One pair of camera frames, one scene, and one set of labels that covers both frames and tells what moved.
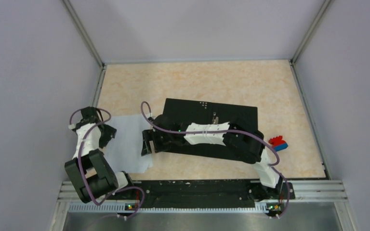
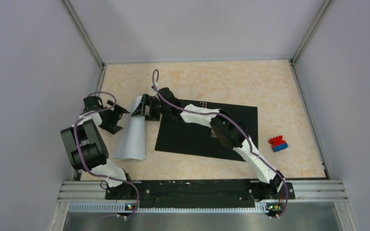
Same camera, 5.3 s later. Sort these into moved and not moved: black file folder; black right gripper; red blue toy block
Moved: black right gripper
Not moved: black file folder; red blue toy block
